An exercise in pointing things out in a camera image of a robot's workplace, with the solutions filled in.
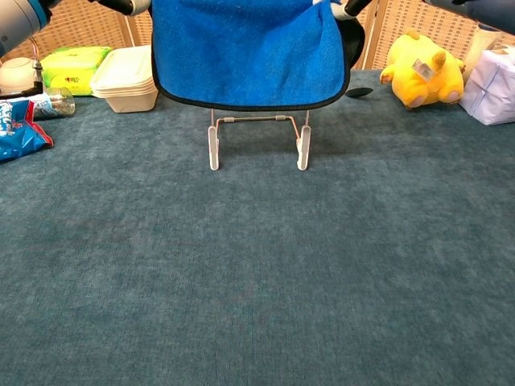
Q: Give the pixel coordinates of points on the dark blue table carpet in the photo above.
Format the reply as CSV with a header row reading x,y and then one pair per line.
x,y
257,261

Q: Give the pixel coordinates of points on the baby bottle with blue cap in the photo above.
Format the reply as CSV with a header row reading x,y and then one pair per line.
x,y
483,46

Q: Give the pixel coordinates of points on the metal spoon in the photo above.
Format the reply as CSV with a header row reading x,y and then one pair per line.
x,y
360,92

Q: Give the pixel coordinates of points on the yellow plush toy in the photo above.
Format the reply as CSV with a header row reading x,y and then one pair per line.
x,y
418,68

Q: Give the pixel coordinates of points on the clear plastic bottle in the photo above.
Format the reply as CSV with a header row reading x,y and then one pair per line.
x,y
58,103

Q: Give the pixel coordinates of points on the green tissue pack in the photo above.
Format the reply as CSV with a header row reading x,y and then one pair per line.
x,y
72,66

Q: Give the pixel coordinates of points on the wicker folding screen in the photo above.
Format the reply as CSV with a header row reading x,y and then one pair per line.
x,y
406,16

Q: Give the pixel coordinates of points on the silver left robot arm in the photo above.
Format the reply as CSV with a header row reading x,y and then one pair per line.
x,y
16,20

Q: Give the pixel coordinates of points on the blue snack bag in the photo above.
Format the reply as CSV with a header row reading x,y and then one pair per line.
x,y
16,132

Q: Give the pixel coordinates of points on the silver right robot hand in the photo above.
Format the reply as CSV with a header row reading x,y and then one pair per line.
x,y
355,40

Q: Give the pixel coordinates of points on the beige lidded lunch box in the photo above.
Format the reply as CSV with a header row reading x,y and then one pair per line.
x,y
128,84

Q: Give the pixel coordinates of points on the blue microfiber cloth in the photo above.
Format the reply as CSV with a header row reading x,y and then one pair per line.
x,y
249,52

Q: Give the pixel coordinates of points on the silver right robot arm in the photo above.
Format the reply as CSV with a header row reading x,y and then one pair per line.
x,y
483,10

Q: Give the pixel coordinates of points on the white blue wet wipes pack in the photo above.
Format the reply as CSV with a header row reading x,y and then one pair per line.
x,y
491,88

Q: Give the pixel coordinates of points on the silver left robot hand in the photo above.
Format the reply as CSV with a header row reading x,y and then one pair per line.
x,y
128,6

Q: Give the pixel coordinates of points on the white round bowl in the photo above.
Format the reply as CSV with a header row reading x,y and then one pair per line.
x,y
16,74

